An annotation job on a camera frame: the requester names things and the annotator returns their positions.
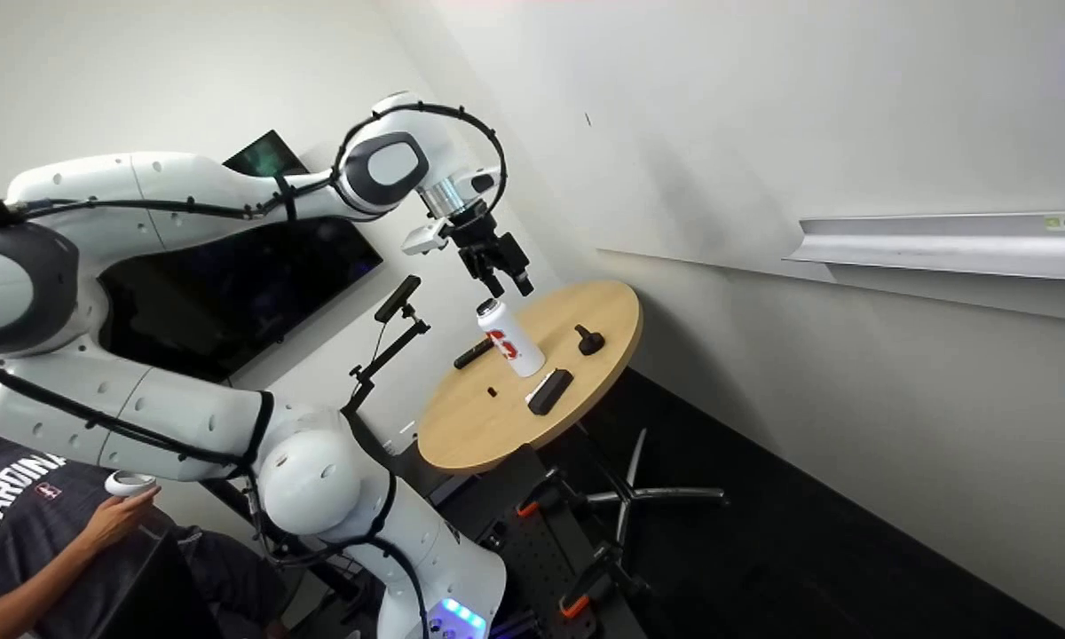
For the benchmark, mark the person's forearm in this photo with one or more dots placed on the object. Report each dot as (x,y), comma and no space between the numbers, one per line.
(30,591)

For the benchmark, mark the chrome star table base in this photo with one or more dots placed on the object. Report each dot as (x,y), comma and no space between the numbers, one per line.
(662,495)

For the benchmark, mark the black camera stand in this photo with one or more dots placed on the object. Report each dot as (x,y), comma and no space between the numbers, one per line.
(380,359)

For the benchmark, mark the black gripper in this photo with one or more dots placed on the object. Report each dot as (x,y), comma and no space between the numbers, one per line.
(485,234)

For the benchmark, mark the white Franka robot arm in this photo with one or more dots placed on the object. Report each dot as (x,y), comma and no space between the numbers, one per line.
(179,188)

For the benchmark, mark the small dark screen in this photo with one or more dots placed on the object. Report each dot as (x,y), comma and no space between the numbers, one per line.
(269,155)

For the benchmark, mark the person in navy shirt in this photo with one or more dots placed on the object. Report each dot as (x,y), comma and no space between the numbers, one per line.
(18,510)

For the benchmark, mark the dark grey felt eraser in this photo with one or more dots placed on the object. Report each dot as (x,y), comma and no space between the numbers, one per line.
(596,344)

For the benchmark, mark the black bar camera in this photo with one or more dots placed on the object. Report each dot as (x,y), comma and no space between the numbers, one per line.
(398,298)

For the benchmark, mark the black rectangular block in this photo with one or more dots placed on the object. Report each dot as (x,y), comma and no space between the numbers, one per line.
(553,393)

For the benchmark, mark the person's hand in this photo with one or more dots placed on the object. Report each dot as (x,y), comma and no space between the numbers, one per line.
(123,517)

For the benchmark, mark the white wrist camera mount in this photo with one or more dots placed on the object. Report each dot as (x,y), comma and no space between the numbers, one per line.
(423,240)

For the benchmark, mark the large black wall monitor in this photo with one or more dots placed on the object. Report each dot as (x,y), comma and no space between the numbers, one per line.
(235,295)

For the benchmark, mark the white bottle red logo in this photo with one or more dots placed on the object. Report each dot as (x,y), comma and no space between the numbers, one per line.
(513,343)

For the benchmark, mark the black elongated object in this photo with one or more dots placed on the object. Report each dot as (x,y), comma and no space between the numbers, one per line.
(475,353)

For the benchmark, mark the orange black clamp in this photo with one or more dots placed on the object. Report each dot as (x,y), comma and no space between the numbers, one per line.
(535,504)
(579,601)

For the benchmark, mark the white handheld controller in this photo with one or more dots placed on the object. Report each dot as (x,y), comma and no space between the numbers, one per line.
(129,481)

